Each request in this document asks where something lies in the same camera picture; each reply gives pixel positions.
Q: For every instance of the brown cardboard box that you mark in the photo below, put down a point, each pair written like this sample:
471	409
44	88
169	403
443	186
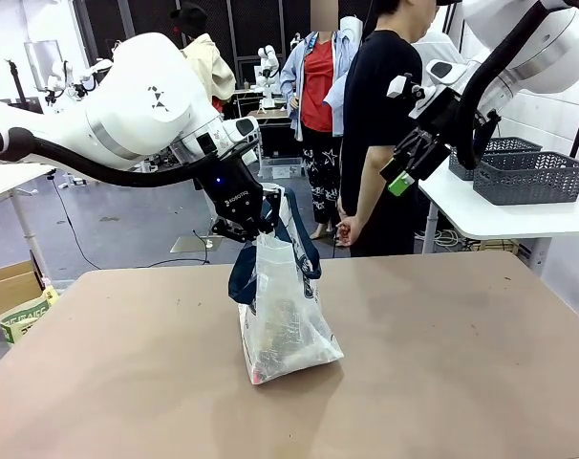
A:
7	291

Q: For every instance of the person in star-print black trousers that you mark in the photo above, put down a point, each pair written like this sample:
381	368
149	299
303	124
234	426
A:
313	95

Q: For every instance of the small white background robot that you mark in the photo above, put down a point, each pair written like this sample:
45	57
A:
266	72

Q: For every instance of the person in black t-shirt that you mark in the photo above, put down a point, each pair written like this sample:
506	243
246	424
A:
380	119

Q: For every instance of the grey plastic lattice basket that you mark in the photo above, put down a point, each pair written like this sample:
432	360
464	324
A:
504	146
528	179

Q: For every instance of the metal floor plate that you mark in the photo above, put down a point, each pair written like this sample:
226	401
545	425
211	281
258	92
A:
194	244

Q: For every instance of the framed wall board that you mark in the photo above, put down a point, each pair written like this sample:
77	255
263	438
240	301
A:
41	62

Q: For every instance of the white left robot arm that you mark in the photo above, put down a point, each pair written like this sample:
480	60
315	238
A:
136	105

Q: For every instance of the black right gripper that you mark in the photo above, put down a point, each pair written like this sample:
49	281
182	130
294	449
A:
437	115

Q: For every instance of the person's right hand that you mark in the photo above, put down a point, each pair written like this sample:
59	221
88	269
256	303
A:
351	232

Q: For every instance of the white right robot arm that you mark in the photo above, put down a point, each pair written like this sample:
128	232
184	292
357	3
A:
542	43

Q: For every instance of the large white side table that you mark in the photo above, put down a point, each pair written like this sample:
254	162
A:
504	220

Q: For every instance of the dark background table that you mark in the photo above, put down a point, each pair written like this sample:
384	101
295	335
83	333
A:
270	119

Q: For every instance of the clear storage bin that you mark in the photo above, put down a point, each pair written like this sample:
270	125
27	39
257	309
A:
284	167

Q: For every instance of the cardboard box with papers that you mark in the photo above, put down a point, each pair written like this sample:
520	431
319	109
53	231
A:
24	315

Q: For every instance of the black camera on stand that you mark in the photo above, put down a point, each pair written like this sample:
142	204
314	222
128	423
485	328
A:
15	76

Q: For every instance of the white table with round leg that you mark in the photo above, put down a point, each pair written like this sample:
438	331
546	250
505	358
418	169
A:
7	179

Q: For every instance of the person's right forearm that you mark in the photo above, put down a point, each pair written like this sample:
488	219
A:
373	191

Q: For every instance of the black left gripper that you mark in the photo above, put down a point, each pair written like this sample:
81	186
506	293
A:
234	191

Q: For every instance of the mannequin with beige jacket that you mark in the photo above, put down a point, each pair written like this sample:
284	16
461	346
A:
213	62

